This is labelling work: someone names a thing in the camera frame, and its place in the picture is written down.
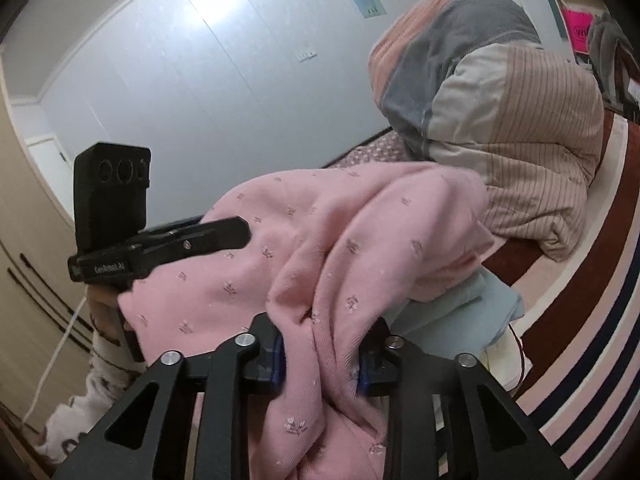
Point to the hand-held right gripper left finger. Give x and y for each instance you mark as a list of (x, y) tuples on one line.
[(277, 362)]

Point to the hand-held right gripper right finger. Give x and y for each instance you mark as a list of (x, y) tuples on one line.
[(362, 377)]

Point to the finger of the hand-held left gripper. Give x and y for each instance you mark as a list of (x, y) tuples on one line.
[(210, 237)]

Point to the pink flower-print garment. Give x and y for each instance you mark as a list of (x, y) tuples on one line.
[(310, 240)]

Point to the person's left forearm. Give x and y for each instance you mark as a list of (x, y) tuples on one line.
[(95, 395)]

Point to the person's left hand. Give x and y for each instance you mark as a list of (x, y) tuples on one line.
[(102, 317)]

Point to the beige wardrobe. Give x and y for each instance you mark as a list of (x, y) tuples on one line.
[(30, 240)]

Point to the light blue folded cloth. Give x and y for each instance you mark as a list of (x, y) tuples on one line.
[(450, 320)]

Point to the white folded cloth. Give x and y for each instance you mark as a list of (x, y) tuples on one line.
[(507, 365)]

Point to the brown dotted cloth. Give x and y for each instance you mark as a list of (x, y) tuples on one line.
[(370, 152)]

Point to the striped bed sheet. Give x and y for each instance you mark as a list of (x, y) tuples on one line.
[(575, 310)]

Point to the folded patchwork quilt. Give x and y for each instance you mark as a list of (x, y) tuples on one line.
[(500, 110)]

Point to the pink bag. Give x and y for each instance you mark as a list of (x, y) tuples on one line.
[(577, 27)]

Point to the white wall switch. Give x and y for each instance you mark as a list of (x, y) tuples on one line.
[(306, 54)]

